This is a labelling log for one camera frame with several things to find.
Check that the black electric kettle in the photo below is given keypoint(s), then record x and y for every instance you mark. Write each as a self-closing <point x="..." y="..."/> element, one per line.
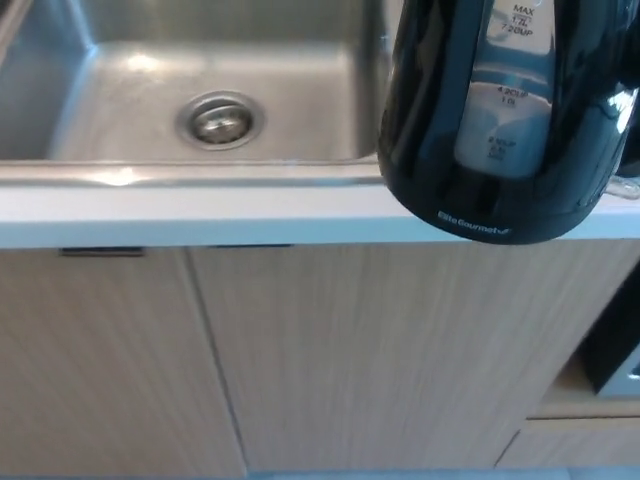
<point x="430" y="150"/>

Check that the recessed cabinet door pull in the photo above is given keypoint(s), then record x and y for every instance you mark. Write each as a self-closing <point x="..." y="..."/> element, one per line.
<point x="102" y="252"/>
<point x="250" y="246"/>

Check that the wooden cabinet door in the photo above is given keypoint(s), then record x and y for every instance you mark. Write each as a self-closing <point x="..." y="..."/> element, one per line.
<point x="100" y="360"/>
<point x="360" y="350"/>

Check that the metal sink drain strainer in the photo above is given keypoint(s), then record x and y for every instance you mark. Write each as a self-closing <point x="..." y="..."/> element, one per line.
<point x="220" y="120"/>

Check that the stainless steel sink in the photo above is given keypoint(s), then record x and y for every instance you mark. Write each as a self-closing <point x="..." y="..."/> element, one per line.
<point x="140" y="100"/>

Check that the wooden drawer below microwave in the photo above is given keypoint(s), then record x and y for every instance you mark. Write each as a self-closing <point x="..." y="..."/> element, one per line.
<point x="575" y="442"/>

